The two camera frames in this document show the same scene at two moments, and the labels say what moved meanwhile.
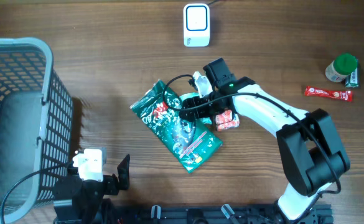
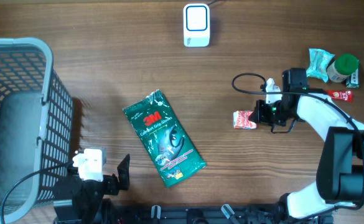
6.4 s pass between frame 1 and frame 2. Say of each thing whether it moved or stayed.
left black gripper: stayed
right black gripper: moved
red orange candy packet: moved
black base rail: stayed
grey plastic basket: stayed
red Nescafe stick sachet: stayed
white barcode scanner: stayed
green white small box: stayed
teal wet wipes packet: moved
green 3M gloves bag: moved
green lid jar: stayed
